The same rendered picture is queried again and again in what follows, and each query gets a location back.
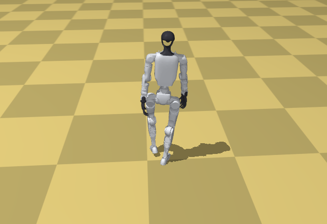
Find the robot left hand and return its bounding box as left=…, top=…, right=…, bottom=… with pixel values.
left=141, top=97, right=148, bottom=116

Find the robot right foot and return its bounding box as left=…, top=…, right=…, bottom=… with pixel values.
left=160, top=153, right=171, bottom=166

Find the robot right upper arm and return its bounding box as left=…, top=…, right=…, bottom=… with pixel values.
left=178, top=54, right=187, bottom=80

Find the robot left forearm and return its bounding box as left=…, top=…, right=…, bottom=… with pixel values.
left=141, top=74, right=149, bottom=100

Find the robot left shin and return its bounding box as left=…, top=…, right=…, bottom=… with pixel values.
left=147, top=117, right=156, bottom=147

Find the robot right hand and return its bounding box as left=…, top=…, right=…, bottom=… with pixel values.
left=179, top=92, right=188, bottom=109

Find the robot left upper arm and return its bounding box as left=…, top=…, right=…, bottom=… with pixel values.
left=144, top=54, right=156, bottom=82

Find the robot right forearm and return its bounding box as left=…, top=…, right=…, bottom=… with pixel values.
left=180, top=74, right=188, bottom=95

